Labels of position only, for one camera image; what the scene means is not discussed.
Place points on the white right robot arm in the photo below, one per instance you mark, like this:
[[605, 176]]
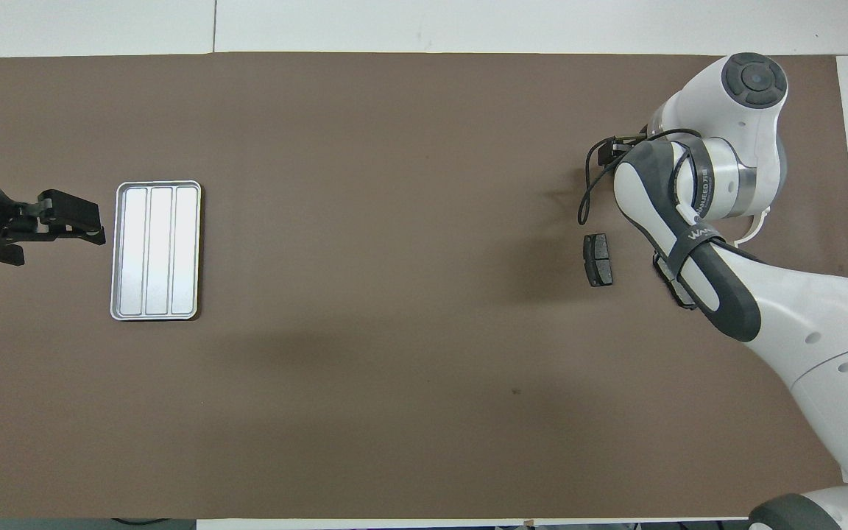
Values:
[[836, 331]]

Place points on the silver metal tray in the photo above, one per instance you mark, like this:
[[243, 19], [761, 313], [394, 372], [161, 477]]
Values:
[[155, 250]]

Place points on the brown table mat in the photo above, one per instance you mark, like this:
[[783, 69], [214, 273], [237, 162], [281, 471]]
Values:
[[394, 294]]

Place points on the rectangular dark grey brake pad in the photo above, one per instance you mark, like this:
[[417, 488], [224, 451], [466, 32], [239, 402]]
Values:
[[598, 259]]

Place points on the curved dark grey brake pad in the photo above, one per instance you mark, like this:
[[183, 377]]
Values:
[[665, 271]]

